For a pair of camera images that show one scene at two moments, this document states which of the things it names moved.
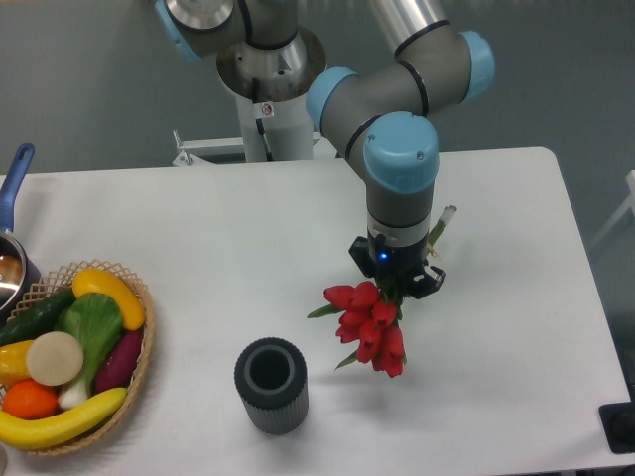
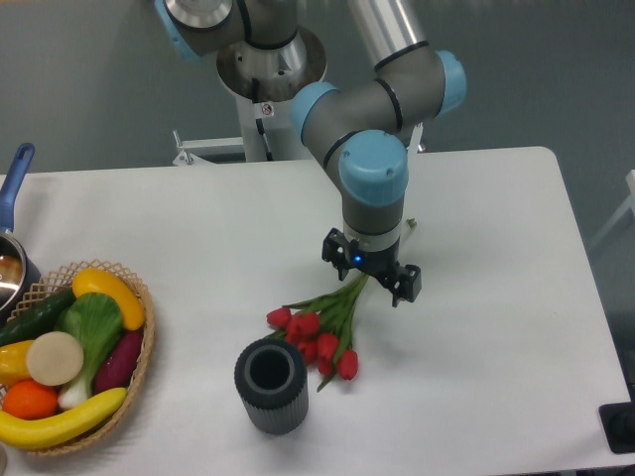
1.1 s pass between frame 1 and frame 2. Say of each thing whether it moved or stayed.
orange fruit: stayed
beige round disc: stayed
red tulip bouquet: moved
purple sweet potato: stayed
